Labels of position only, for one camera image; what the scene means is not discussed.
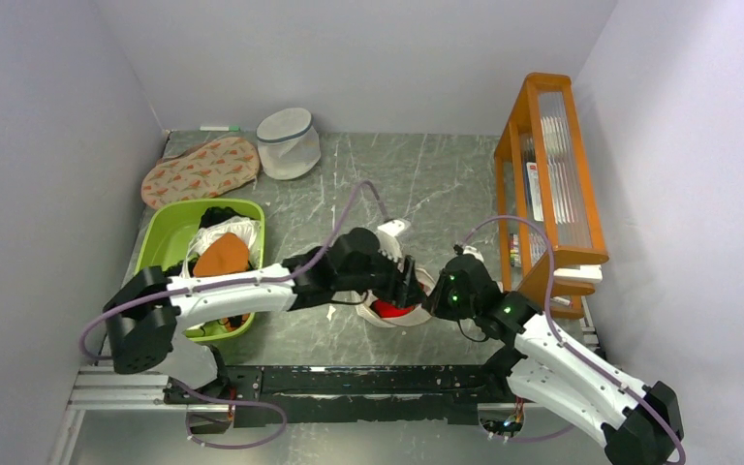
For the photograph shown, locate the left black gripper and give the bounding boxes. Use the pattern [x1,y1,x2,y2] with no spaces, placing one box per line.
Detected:
[336,239,428,308]

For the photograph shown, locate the red bra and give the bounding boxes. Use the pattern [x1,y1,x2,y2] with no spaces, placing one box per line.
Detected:
[370,299,415,320]

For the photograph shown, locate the beige mesh laundry bag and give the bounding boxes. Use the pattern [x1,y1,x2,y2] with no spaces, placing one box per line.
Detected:
[354,228,439,329]

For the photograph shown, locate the orange bra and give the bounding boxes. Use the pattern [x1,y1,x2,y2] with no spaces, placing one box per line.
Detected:
[192,232,250,277]

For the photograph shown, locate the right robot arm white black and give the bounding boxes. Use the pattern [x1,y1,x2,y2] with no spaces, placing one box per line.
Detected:
[427,254,684,464]

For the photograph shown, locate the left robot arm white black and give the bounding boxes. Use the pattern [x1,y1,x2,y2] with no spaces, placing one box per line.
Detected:
[103,228,426,403]

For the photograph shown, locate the white mesh laundry bag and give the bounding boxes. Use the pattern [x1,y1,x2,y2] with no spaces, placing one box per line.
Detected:
[256,108,321,180]

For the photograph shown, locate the orange wooden rack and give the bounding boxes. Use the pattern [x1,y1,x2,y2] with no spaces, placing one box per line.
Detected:
[494,73,609,320]

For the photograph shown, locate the white bras in basin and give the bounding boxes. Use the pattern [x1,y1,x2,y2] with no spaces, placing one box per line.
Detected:
[185,206,264,265]

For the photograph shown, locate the floral patterned fabric pad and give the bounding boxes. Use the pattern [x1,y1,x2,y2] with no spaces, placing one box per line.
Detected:
[140,137,261,209]

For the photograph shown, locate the green white marker pen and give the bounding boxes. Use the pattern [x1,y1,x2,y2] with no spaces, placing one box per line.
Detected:
[199,125,241,132]

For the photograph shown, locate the green plastic basin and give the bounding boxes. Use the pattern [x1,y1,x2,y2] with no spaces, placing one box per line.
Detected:
[134,199,266,344]

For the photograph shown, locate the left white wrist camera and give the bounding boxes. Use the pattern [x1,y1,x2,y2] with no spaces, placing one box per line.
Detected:
[375,219,411,262]

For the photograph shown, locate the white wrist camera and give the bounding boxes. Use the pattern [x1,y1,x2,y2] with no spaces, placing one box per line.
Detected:
[453,244,484,263]
[375,219,411,262]

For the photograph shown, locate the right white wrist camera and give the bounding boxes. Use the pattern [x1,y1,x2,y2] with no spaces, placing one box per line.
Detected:
[453,244,484,263]

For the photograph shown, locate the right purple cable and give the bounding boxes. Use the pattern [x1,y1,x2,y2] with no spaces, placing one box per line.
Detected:
[453,215,688,465]

